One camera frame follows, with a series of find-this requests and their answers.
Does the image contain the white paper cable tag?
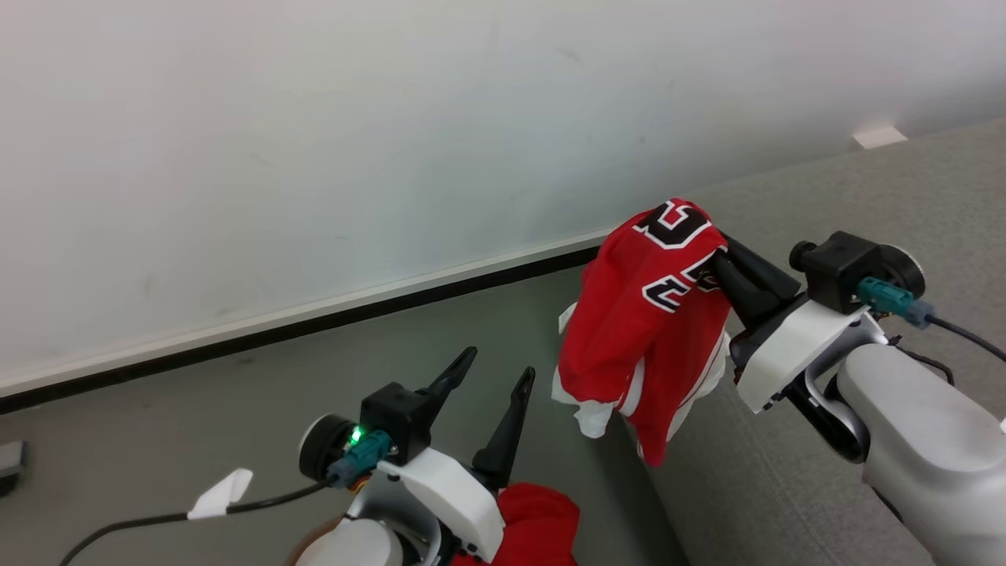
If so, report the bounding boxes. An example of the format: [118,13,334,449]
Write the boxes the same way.
[187,469,255,521]

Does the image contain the red clothing piece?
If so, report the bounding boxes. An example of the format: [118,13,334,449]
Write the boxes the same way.
[450,483,582,566]

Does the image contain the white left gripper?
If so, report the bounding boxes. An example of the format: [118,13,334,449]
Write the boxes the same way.
[377,346,537,564]

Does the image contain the white sofa label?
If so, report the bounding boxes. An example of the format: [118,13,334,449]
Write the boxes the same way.
[852,124,909,150]

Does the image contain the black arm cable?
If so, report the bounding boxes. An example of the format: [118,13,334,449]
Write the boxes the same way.
[887,314,1006,388]
[59,481,332,566]

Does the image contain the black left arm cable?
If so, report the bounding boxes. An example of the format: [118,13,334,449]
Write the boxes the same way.
[59,481,332,566]

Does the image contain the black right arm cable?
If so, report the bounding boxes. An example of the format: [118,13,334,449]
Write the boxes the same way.
[887,314,1006,388]

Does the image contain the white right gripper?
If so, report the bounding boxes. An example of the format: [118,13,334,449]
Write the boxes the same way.
[710,234,887,414]

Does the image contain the red basketball jersey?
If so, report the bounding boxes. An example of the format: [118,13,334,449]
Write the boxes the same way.
[552,198,732,469]

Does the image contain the black baseboard strip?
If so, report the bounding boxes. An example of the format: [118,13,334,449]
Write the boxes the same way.
[0,245,604,416]

